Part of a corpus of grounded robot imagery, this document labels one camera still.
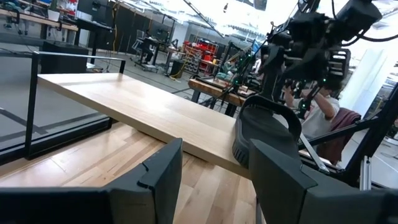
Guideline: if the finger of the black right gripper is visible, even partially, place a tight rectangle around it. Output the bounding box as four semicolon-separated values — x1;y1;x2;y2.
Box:
261;43;282;102

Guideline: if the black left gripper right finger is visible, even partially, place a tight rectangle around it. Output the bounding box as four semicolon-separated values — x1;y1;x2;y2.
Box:
248;139;358;224

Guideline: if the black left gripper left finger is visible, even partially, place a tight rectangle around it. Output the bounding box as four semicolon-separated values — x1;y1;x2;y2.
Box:
105;138;183;224

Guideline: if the black foam slide sandal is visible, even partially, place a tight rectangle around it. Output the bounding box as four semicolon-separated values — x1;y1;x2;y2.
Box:
232;94;303;170

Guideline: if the teal green machine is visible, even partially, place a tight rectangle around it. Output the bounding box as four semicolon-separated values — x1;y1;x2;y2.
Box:
216;62;238;82

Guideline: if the wooden background table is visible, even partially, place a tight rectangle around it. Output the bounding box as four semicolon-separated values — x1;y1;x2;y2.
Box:
187;77;249;118

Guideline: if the person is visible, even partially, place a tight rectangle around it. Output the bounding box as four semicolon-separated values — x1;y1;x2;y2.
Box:
283;86;341;139

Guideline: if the red storage rack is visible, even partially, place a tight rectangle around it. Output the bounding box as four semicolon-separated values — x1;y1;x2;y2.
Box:
183;39;219;75

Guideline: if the maroon cloth covered chair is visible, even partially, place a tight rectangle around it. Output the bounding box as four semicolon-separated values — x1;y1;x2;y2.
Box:
317;107;363;166

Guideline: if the silver upright aluminium extrusion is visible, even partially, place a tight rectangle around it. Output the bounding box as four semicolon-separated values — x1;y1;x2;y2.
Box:
359;155;373;191

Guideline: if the black waste bin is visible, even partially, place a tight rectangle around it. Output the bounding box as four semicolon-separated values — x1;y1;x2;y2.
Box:
170;60;185;79

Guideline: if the black cabinet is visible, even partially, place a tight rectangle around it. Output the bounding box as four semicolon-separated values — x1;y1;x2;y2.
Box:
40;41;90;75

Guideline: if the long wooden workbench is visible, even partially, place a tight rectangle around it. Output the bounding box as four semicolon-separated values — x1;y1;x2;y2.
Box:
0;7;79;41

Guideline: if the silver table edge rail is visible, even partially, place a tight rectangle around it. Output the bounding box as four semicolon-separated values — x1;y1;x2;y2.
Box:
297;133;331;174

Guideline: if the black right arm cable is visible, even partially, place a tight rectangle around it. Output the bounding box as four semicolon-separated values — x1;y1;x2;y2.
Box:
330;0;398;47

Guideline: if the wooden shelf with black frame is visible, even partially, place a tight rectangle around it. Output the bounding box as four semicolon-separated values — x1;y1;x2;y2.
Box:
24;50;259;180

